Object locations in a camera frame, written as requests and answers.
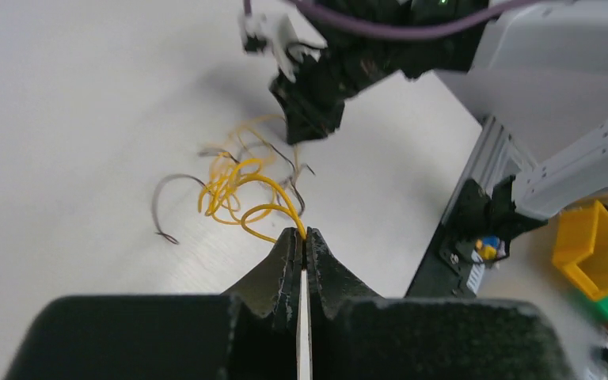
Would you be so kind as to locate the yellow green storage bins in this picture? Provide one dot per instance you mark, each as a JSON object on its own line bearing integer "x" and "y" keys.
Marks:
{"x": 580, "y": 252}

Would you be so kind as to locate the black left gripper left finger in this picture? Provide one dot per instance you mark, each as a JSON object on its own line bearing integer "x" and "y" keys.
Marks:
{"x": 246, "y": 332}

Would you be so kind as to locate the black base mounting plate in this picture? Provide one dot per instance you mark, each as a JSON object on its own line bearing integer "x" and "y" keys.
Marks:
{"x": 448, "y": 262}

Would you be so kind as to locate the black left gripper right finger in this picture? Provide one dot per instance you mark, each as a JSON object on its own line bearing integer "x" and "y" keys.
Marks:
{"x": 358, "y": 334}

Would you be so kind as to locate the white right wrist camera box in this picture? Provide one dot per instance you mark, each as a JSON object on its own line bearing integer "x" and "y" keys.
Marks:
{"x": 273, "y": 34}

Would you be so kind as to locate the aluminium frame rail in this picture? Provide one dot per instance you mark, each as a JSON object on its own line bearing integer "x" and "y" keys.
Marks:
{"x": 496, "y": 155}

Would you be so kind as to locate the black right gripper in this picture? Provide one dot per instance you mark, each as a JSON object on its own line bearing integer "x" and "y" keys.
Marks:
{"x": 313, "y": 104}

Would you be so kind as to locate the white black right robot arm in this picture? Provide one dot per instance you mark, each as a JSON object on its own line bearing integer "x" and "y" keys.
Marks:
{"x": 541, "y": 64}

